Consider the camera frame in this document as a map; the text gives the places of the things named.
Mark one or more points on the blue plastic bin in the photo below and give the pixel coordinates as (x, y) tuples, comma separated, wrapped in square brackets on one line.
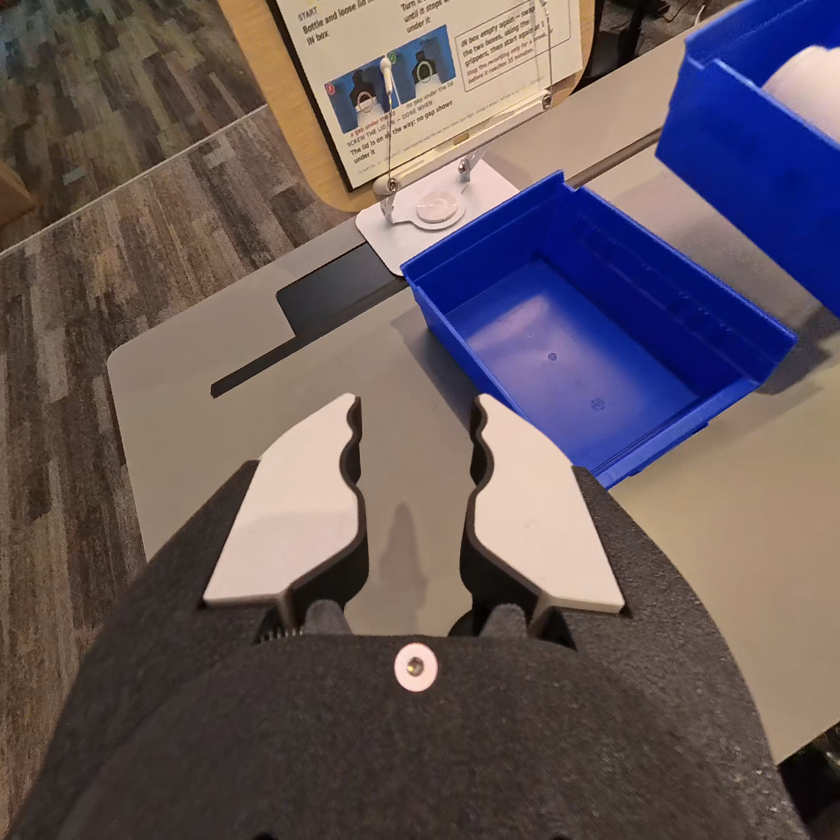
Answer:
[(590, 341)]

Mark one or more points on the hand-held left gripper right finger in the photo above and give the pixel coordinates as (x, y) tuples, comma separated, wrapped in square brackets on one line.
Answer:
[(544, 525)]

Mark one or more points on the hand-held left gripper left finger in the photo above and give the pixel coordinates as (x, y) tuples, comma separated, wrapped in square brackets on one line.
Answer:
[(289, 525)]

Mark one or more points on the instruction sheet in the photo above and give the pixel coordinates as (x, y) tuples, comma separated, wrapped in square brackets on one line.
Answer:
[(420, 39)]

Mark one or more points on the black chair base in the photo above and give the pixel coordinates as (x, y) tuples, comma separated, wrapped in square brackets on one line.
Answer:
[(623, 39)]

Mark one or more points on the blue plastic object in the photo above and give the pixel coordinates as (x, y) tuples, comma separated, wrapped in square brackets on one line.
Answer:
[(722, 151)]

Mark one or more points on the white bottle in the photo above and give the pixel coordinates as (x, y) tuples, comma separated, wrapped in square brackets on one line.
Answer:
[(807, 85)]

